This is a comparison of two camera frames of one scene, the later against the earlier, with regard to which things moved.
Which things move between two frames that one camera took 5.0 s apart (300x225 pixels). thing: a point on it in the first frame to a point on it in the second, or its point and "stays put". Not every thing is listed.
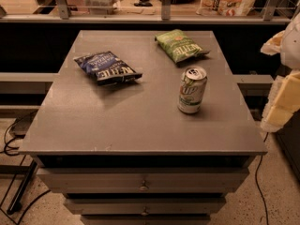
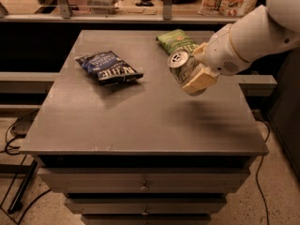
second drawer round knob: x=144 y=213 stays put
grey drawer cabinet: x=124 y=154 stays put
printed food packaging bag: x=228 y=0 stays put
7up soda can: x=192 y=84 to x=181 y=65
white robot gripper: x=292 y=46 to x=220 y=54
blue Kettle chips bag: x=108 y=68 stays put
